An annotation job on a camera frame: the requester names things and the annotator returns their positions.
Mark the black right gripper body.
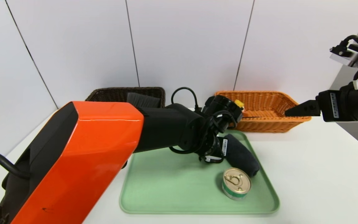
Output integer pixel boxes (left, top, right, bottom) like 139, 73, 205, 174
315, 81, 358, 123

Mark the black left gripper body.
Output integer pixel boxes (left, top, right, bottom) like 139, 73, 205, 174
214, 136, 228, 158

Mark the green handled dark bristle brush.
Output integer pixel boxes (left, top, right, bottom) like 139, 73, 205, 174
126, 92, 161, 108

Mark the orange wicker basket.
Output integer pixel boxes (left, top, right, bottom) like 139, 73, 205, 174
215, 91, 311, 133

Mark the dark brown wicker basket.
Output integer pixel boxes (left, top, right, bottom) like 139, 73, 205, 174
85, 87, 166, 108

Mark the dark blue rolled towel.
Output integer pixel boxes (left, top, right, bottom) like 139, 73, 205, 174
226, 134, 260, 177

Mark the gold lid tin can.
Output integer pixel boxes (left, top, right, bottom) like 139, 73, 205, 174
222, 168, 252, 200

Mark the light green plastic tray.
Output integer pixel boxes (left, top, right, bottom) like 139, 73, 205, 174
120, 130, 280, 214

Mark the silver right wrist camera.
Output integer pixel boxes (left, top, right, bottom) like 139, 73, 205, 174
329, 44, 358, 68

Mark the thin black left wrist cable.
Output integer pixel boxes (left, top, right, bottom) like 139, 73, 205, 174
171, 87, 200, 109

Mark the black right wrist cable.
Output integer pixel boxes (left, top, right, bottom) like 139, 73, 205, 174
341, 35, 358, 58

